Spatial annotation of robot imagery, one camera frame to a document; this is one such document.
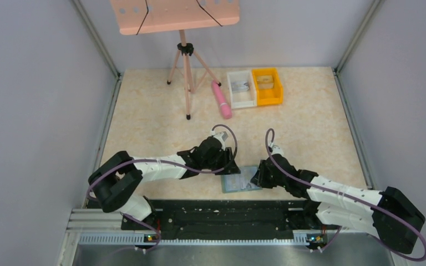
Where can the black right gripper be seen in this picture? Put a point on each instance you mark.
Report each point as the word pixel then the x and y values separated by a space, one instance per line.
pixel 263 175

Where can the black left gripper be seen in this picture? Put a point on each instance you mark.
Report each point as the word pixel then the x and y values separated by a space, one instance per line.
pixel 228 161

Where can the green card holder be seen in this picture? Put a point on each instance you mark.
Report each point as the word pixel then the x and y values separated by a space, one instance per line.
pixel 247 173

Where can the silver credit card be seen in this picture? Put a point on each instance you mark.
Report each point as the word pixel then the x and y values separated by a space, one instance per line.
pixel 234 184
pixel 239 86

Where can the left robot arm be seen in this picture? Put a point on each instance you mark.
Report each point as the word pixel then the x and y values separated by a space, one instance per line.
pixel 114 183

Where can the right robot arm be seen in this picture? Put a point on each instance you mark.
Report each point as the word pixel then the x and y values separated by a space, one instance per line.
pixel 387 215

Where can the tan card in yellow bin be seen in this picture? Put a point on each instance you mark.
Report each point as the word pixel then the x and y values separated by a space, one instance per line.
pixel 265 82

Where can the pink cylindrical tube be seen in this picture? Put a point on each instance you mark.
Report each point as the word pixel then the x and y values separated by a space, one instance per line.
pixel 224 108

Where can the white plastic bin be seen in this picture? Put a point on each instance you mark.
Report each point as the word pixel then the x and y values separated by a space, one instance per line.
pixel 246 99

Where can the yellow plastic bin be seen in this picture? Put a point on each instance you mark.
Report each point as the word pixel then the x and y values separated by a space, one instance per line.
pixel 270 96

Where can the pink music stand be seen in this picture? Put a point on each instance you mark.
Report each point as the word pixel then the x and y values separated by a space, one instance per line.
pixel 143 17

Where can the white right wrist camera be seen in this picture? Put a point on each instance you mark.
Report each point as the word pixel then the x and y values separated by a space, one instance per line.
pixel 275 150

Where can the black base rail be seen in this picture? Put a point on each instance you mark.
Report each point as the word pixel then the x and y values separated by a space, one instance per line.
pixel 234 220

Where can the aluminium frame profile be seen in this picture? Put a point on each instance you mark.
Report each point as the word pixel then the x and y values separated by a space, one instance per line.
pixel 97 227

